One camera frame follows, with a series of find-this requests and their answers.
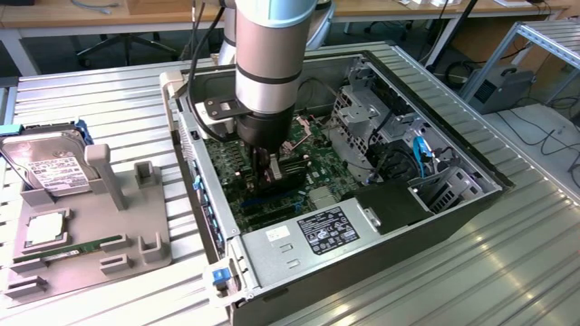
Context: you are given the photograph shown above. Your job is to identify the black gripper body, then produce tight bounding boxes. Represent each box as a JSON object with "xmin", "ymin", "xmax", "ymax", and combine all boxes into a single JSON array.
[{"xmin": 238, "ymin": 113, "xmax": 294, "ymax": 153}]

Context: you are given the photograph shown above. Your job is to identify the black graphics card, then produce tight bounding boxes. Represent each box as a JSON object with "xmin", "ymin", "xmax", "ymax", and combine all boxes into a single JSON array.
[{"xmin": 235, "ymin": 149, "xmax": 310, "ymax": 204}]

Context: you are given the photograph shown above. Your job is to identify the green motherboard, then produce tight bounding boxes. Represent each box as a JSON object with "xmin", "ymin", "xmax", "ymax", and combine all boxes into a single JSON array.
[{"xmin": 199, "ymin": 113, "xmax": 350, "ymax": 232}]

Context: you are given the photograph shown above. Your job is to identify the black expansion slot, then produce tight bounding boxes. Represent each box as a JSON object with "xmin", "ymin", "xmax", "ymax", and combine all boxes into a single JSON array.
[{"xmin": 247, "ymin": 207, "xmax": 299, "ymax": 228}]

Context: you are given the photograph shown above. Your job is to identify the silver chipset heat sink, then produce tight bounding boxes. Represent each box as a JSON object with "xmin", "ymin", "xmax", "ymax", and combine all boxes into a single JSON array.
[{"xmin": 310, "ymin": 188, "xmax": 342, "ymax": 208}]

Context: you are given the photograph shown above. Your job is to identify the silver disk bay cage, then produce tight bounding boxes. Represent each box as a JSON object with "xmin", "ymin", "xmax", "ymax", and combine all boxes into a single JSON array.
[{"xmin": 330, "ymin": 84, "xmax": 401, "ymax": 170}]

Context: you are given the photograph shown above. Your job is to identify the silver power supply unit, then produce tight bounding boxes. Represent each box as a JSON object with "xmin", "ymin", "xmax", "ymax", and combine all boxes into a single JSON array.
[{"xmin": 239, "ymin": 199, "xmax": 385, "ymax": 289}]

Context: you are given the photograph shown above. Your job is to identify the black fan shroud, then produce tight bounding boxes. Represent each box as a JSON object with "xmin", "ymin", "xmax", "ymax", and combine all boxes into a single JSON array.
[{"xmin": 342, "ymin": 178, "xmax": 438, "ymax": 235}]

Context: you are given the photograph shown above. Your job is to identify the black open PC case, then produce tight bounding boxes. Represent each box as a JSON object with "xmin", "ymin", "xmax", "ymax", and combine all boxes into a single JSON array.
[{"xmin": 159, "ymin": 50, "xmax": 517, "ymax": 326}]

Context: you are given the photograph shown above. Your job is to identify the blue disk caddy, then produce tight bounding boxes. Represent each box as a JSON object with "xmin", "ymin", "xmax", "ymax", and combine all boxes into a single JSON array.
[{"xmin": 0, "ymin": 117, "xmax": 95, "ymax": 147}]

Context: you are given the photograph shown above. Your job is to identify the grey parts rack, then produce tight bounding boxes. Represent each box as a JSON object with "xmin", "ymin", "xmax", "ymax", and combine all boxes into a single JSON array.
[{"xmin": 2, "ymin": 142, "xmax": 174, "ymax": 300}]

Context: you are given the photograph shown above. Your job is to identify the black office chair base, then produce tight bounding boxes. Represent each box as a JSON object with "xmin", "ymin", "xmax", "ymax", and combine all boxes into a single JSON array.
[
  {"xmin": 75, "ymin": 32, "xmax": 178, "ymax": 67},
  {"xmin": 345, "ymin": 20, "xmax": 415, "ymax": 41}
]

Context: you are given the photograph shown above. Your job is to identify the brown box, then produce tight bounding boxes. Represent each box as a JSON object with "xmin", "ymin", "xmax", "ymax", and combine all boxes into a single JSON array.
[{"xmin": 129, "ymin": 0, "xmax": 194, "ymax": 15}]

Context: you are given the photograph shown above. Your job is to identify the long wooden desk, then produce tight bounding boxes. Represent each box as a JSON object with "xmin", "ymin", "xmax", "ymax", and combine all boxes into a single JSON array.
[{"xmin": 0, "ymin": 0, "xmax": 571, "ymax": 77}]

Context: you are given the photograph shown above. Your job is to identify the silver hard disk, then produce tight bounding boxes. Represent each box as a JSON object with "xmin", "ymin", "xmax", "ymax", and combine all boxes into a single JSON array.
[{"xmin": 0, "ymin": 130, "xmax": 99, "ymax": 198}]

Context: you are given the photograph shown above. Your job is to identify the silver CPU chip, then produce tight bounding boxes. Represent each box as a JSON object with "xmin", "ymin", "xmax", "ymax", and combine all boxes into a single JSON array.
[{"xmin": 25, "ymin": 215, "xmax": 67, "ymax": 247}]

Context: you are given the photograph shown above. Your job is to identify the green RAM stick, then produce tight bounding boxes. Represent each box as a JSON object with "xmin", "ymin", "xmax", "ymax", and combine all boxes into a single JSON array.
[{"xmin": 13, "ymin": 234, "xmax": 125, "ymax": 266}]

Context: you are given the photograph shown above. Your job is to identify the black slanted pole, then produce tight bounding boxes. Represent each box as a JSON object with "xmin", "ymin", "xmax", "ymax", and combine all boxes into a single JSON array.
[{"xmin": 426, "ymin": 0, "xmax": 481, "ymax": 69}]

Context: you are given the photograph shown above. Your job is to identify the grey box device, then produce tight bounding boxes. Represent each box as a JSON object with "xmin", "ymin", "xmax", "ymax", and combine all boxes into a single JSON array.
[{"xmin": 466, "ymin": 64, "xmax": 537, "ymax": 115}]

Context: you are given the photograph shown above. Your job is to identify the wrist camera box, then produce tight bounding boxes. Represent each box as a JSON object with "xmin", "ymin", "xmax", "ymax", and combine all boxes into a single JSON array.
[{"xmin": 194, "ymin": 96, "xmax": 250, "ymax": 140}]

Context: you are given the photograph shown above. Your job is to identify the black wire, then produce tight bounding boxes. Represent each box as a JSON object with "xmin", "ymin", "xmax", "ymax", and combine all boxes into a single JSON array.
[{"xmin": 298, "ymin": 77, "xmax": 339, "ymax": 100}]

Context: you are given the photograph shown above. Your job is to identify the thin hanging cable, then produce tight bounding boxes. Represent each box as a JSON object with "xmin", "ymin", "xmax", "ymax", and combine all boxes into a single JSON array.
[{"xmin": 181, "ymin": 0, "xmax": 202, "ymax": 61}]

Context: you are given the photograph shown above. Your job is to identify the blue wire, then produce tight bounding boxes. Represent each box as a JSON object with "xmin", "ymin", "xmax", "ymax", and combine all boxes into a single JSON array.
[{"xmin": 413, "ymin": 135, "xmax": 439, "ymax": 179}]

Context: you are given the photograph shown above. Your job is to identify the light blue cable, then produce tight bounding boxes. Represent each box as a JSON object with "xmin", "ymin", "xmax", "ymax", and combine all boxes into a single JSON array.
[{"xmin": 71, "ymin": 0, "xmax": 121, "ymax": 15}]

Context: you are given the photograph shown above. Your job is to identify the aluminium frame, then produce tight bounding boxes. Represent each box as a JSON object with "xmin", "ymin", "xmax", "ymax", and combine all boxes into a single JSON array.
[{"xmin": 462, "ymin": 20, "xmax": 580, "ymax": 99}]

